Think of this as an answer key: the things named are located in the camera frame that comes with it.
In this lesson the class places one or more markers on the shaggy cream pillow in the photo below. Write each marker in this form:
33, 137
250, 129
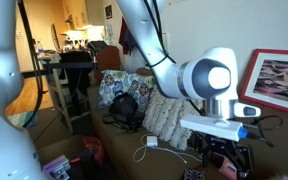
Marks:
164, 120

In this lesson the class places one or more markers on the clear water bottle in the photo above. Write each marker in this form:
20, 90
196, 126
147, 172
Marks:
41, 48

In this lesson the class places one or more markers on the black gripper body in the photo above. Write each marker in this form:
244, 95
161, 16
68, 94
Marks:
222, 146

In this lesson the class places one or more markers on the black bag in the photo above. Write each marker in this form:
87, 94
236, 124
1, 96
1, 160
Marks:
124, 104

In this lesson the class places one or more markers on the red bag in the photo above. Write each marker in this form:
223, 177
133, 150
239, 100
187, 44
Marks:
95, 150

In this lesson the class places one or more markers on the red framed picture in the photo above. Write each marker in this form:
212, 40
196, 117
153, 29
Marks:
277, 80

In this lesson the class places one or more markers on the purple and white box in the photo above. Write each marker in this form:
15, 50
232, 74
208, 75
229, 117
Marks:
57, 166

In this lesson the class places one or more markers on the floral patterned pillow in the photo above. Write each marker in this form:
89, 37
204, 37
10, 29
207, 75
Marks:
117, 81

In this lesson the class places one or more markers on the small dark wall poster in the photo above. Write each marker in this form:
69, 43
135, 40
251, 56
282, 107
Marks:
108, 11

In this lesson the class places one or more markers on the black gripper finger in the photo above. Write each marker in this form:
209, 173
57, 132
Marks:
245, 163
204, 150

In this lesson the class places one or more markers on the reddish brown chair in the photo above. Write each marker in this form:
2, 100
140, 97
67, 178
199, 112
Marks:
109, 61

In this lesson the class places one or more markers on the black cloth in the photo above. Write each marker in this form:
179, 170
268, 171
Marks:
77, 71

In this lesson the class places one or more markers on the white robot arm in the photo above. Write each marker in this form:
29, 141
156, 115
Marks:
200, 76

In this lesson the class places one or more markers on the blue patterned coaster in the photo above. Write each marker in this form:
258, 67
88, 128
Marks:
193, 175

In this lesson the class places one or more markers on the wooden kitchen cabinet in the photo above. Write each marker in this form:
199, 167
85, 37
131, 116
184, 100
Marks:
75, 13

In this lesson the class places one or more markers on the brown leather sofa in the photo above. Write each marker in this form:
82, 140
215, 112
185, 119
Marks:
274, 150

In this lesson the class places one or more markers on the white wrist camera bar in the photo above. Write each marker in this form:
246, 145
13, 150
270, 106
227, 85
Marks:
210, 127

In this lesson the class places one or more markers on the teal patterned rug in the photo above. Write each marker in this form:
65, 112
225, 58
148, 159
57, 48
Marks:
19, 119

